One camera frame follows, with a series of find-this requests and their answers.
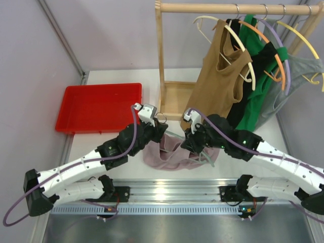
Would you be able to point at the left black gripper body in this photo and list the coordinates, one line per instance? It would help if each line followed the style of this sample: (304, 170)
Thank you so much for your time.
(159, 129)

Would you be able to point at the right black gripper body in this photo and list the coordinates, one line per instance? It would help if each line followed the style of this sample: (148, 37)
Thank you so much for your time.
(201, 138)

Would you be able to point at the mint green hanger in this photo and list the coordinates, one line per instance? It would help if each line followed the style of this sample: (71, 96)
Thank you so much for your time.
(200, 157)

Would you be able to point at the mauve tank top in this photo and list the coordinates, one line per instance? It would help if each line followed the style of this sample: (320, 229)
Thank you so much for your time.
(174, 157)

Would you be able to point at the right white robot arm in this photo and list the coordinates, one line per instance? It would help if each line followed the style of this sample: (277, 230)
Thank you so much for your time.
(301, 183)

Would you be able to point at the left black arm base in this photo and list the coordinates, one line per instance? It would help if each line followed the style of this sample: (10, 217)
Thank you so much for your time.
(114, 195)

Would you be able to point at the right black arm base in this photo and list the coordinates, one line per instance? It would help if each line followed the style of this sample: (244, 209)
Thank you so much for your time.
(238, 195)

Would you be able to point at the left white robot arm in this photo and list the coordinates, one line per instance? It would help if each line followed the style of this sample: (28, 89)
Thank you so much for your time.
(84, 178)

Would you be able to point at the brown tank top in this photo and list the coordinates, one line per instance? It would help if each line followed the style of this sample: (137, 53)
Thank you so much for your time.
(219, 84)

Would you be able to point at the green tank top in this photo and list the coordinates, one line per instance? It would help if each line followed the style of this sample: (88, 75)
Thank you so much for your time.
(263, 63)

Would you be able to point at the cream hanger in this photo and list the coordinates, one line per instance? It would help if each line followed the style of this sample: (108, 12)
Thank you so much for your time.
(250, 75)

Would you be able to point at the orange hanger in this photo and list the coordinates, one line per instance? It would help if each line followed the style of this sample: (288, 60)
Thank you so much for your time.
(282, 79)

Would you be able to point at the black tank top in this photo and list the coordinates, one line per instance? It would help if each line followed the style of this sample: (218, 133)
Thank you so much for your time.
(237, 111)

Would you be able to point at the lilac hanger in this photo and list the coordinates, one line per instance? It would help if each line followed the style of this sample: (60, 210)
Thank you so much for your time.
(281, 45)

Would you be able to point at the grey tank top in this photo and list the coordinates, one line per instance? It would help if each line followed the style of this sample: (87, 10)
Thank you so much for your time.
(299, 72)

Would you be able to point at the yellow hanger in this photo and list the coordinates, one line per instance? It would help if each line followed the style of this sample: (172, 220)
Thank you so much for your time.
(301, 36)

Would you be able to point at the red plastic tray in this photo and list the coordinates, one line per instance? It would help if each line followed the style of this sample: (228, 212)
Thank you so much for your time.
(97, 108)

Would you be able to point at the wooden clothes rack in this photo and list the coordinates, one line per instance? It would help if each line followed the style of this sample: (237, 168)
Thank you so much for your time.
(174, 95)

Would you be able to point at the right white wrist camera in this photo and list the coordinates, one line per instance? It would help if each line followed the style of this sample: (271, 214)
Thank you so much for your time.
(193, 117)

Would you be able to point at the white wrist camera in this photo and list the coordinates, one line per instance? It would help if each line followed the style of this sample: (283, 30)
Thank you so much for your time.
(146, 113)
(193, 117)

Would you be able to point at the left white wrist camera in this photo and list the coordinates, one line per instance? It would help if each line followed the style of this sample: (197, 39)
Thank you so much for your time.
(146, 113)

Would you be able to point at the aluminium mounting rail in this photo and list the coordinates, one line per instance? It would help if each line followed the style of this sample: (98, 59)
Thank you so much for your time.
(163, 197)

